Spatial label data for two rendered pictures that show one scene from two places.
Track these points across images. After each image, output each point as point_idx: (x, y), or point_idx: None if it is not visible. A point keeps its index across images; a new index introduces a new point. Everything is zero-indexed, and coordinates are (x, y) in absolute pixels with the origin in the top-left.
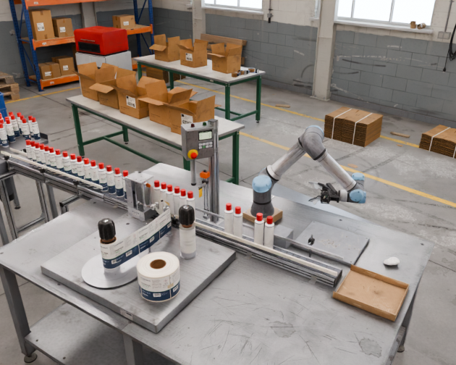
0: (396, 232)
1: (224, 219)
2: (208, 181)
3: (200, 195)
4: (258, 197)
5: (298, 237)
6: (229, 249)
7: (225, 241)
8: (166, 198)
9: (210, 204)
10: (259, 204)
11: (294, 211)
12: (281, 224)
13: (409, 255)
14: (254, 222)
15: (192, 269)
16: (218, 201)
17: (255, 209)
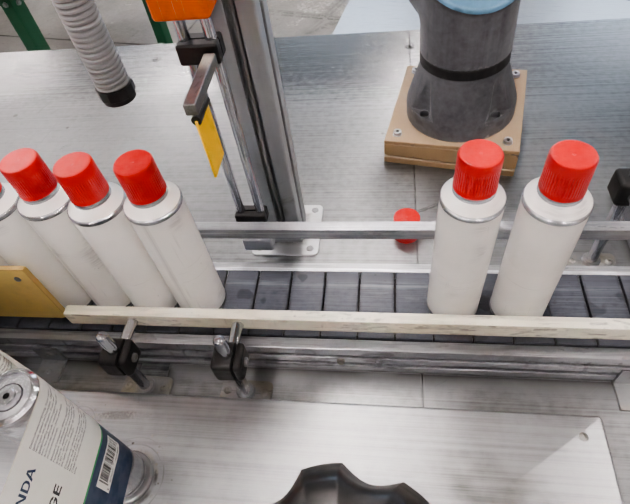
0: None
1: (450, 257)
2: (142, 61)
3: (216, 162)
4: (476, 43)
5: None
6: (557, 426)
7: (468, 358)
8: None
9: (256, 172)
10: (478, 78)
11: (528, 58)
12: (553, 132)
13: None
14: (454, 166)
15: None
16: (290, 140)
17: (459, 108)
